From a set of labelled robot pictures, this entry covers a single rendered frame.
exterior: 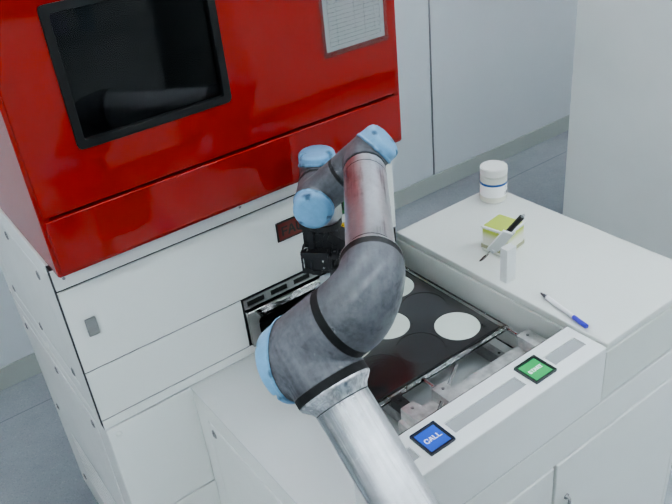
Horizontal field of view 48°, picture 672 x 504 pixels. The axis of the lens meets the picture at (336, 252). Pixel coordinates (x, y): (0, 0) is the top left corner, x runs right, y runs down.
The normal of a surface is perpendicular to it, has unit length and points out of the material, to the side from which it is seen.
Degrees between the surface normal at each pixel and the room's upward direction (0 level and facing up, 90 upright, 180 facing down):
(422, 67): 90
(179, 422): 90
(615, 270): 0
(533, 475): 90
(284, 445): 0
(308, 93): 90
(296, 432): 0
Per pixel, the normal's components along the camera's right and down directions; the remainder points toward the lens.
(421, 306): -0.10, -0.85
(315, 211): -0.07, 0.52
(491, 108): 0.59, 0.37
